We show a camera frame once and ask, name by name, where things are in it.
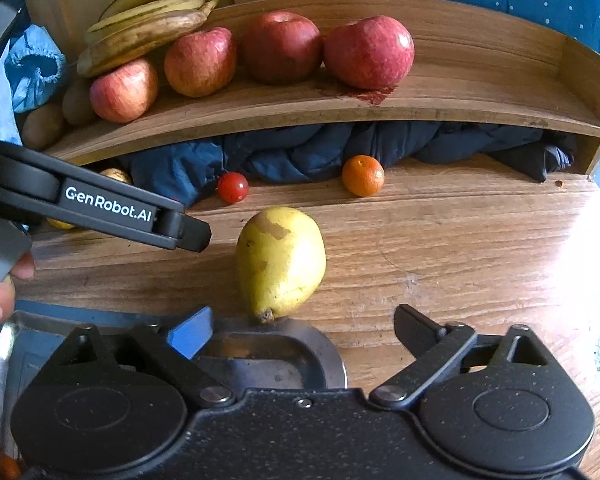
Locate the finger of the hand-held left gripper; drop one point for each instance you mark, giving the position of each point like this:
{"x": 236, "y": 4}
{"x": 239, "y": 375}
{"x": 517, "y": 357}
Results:
{"x": 192, "y": 234}

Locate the red cherry tomato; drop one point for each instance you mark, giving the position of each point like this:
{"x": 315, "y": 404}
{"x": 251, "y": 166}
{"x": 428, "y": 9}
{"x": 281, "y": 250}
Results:
{"x": 232, "y": 187}

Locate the small orange mandarin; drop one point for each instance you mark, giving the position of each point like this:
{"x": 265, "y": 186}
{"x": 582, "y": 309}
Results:
{"x": 363, "y": 175}
{"x": 5, "y": 466}

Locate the yellow pear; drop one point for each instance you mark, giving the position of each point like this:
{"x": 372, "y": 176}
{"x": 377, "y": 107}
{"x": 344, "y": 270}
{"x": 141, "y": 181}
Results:
{"x": 280, "y": 265}

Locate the brown potatoes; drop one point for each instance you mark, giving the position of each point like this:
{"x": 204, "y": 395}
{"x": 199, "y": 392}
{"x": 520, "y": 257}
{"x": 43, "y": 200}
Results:
{"x": 42, "y": 125}

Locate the blue elastic shoe cover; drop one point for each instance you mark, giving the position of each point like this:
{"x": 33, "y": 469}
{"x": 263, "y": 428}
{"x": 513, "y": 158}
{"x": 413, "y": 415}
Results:
{"x": 30, "y": 67}

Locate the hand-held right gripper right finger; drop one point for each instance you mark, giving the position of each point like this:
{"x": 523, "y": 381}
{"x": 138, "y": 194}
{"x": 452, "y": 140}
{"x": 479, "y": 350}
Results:
{"x": 415, "y": 330}

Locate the red apple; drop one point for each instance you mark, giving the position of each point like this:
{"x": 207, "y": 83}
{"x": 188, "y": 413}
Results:
{"x": 369, "y": 52}
{"x": 124, "y": 90}
{"x": 201, "y": 62}
{"x": 281, "y": 47}

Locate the yellow lemon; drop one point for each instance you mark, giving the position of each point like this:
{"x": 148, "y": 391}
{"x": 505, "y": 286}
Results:
{"x": 60, "y": 223}

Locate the brown kiwifruit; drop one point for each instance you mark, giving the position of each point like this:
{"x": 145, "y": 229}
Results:
{"x": 77, "y": 102}

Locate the light blue disposable gown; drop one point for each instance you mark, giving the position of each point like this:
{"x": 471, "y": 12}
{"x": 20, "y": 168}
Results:
{"x": 0, "y": 110}

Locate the curved wooden desk shelf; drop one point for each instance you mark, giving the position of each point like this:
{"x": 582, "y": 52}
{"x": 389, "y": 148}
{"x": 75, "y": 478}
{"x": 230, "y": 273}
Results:
{"x": 480, "y": 85}

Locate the dark blue jacket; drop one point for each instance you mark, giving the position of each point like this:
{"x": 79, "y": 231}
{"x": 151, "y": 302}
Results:
{"x": 330, "y": 152}

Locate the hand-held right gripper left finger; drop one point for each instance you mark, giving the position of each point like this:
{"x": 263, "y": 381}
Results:
{"x": 190, "y": 332}

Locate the metal baking tray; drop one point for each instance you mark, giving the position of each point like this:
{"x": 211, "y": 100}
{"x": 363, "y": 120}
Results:
{"x": 280, "y": 355}

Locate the small striped melon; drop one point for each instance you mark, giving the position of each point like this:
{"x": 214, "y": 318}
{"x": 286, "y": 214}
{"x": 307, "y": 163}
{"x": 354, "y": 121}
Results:
{"x": 116, "y": 176}

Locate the banana bunch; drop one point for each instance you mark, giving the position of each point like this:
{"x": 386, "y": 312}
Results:
{"x": 145, "y": 30}

